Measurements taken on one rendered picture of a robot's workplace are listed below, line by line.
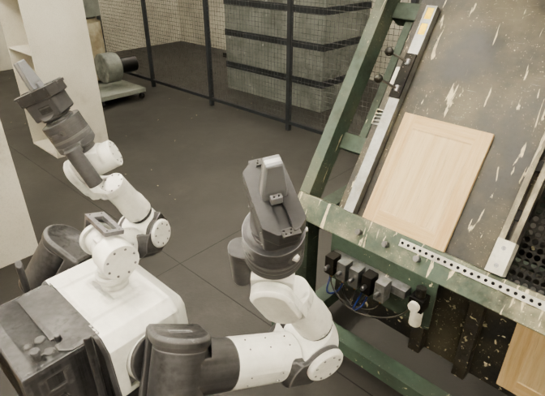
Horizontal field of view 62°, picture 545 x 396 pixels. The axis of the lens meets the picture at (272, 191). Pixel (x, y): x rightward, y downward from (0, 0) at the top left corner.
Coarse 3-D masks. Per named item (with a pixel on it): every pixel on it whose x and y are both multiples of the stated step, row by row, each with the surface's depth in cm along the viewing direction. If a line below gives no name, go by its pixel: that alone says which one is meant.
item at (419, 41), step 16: (432, 16) 192; (416, 32) 195; (416, 48) 194; (416, 64) 195; (384, 112) 198; (384, 128) 196; (384, 144) 199; (368, 160) 198; (368, 176) 198; (352, 192) 200; (352, 208) 199
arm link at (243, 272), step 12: (240, 240) 68; (228, 252) 67; (240, 252) 66; (240, 264) 67; (300, 264) 65; (240, 276) 70; (252, 276) 67; (264, 276) 64; (276, 276) 63; (288, 276) 64
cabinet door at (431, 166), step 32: (416, 128) 190; (448, 128) 182; (416, 160) 188; (448, 160) 180; (480, 160) 173; (384, 192) 193; (416, 192) 185; (448, 192) 178; (384, 224) 191; (416, 224) 183; (448, 224) 175
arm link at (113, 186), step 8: (64, 168) 104; (72, 176) 103; (104, 176) 114; (112, 176) 114; (120, 176) 113; (80, 184) 105; (104, 184) 113; (112, 184) 112; (120, 184) 111; (88, 192) 108; (96, 192) 109; (104, 192) 110; (112, 192) 110; (120, 192) 111
